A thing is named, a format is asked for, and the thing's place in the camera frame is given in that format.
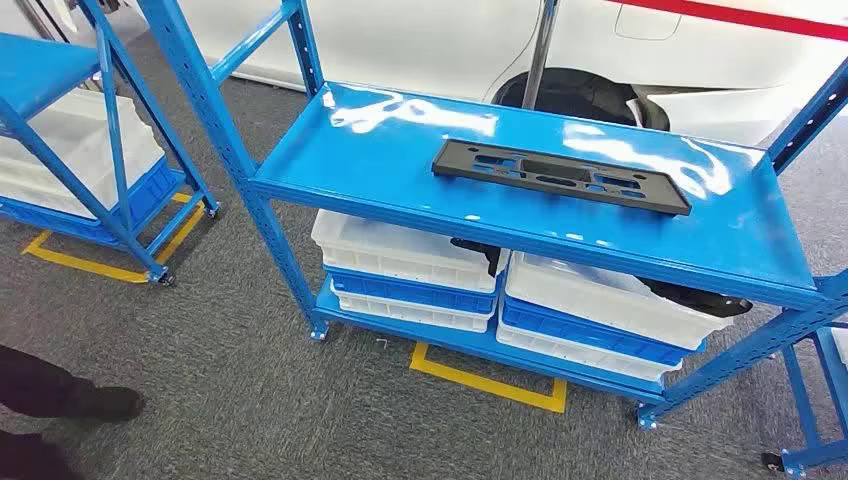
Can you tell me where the chrome stanchion pole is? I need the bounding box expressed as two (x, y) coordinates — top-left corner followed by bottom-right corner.
(521, 0), (561, 111)

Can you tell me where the black plastic plate frame part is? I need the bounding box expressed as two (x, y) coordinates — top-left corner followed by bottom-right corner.
(431, 138), (693, 217)

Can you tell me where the white car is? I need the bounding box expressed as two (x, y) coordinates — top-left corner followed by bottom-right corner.
(175, 0), (848, 148)

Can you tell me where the black plastic car part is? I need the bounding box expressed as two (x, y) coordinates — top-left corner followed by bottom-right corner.
(450, 237), (503, 278)
(639, 276), (755, 319)

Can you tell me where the person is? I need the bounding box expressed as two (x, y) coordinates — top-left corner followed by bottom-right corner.
(0, 344), (147, 480)

